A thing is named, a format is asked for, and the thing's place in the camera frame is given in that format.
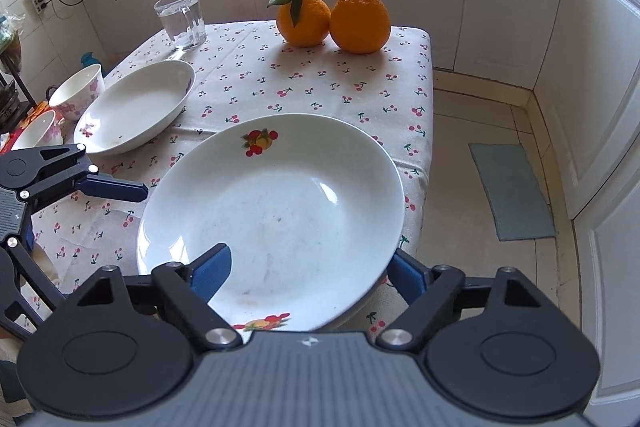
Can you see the blue plastic item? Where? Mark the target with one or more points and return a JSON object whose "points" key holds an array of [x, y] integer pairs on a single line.
{"points": [[87, 59]]}

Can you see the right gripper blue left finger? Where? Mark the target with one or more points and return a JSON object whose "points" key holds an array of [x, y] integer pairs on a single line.
{"points": [[185, 291]]}

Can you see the cherry print tablecloth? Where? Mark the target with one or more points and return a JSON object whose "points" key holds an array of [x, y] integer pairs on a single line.
{"points": [[246, 71]]}

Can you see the white plate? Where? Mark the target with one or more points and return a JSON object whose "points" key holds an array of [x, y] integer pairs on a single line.
{"points": [[311, 208], [135, 109]]}

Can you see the white floral bowl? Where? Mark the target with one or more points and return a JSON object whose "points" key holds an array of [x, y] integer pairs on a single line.
{"points": [[43, 131], [78, 92]]}

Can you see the white kitchen cabinets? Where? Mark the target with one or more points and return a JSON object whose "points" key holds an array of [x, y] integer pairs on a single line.
{"points": [[574, 66]]}

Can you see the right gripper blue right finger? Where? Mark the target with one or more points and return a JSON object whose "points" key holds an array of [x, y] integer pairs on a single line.
{"points": [[430, 294]]}

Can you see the orange with leaf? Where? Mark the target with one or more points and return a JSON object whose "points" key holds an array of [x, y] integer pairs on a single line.
{"points": [[302, 23]]}

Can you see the green floor mat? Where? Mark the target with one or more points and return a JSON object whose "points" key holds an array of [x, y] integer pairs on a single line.
{"points": [[514, 196]]}

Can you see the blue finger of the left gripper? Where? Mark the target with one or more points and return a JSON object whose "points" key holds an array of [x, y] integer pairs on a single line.
{"points": [[102, 186]]}

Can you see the glass mug with water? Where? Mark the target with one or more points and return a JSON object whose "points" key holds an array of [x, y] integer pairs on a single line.
{"points": [[183, 22]]}

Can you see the bumpy orange right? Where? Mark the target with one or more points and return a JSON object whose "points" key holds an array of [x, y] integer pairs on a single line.
{"points": [[360, 26]]}

